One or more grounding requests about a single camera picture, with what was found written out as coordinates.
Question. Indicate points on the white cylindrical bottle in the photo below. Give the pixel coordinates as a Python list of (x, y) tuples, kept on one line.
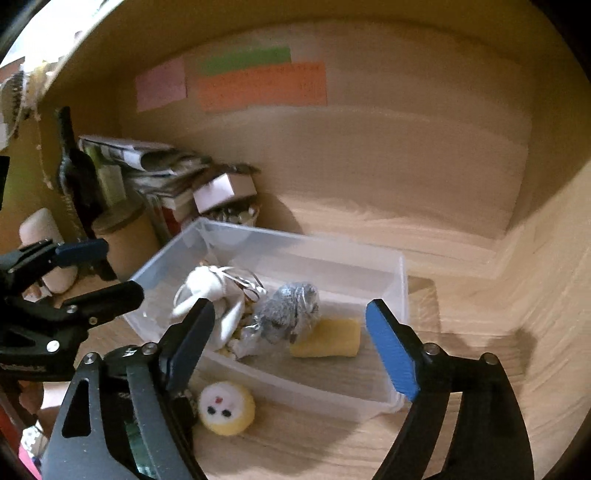
[(44, 249)]

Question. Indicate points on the clear plastic storage box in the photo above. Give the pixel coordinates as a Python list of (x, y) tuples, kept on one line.
[(323, 277)]

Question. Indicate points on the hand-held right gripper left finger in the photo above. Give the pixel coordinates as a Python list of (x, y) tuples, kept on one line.
[(182, 357)]

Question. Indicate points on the brown cardboard cylinder container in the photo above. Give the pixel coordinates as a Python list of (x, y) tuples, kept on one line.
[(127, 240)]

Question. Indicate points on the pile of small metal caps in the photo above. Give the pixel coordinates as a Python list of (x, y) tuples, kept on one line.
[(233, 214)]

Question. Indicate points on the yellow foam block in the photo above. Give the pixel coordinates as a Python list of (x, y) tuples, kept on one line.
[(330, 339)]

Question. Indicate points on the metal key rings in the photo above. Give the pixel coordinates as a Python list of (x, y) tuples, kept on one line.
[(247, 282)]

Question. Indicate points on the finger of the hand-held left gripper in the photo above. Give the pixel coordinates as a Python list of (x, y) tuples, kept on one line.
[(81, 251), (108, 300)]

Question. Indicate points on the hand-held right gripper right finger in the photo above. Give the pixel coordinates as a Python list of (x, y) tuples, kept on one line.
[(392, 353)]

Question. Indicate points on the stack of folded newspapers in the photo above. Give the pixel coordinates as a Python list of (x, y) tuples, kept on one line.
[(152, 170)]

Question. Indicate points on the orange sticky note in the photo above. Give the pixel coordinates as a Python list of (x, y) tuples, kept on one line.
[(263, 87)]

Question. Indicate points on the green sticky note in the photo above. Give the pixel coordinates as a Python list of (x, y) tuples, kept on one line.
[(247, 60)]

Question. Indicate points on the white plush toy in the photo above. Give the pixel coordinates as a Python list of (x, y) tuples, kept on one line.
[(207, 286)]

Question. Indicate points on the grey plush toy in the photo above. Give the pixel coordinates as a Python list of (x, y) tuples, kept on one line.
[(286, 314)]

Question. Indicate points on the pink sticky note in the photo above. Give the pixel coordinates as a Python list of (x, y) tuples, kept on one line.
[(160, 85)]

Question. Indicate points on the small cardboard box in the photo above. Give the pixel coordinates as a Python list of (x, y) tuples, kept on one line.
[(224, 189)]

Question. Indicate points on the round yellow plush with face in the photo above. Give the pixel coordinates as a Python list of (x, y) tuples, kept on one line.
[(226, 408)]

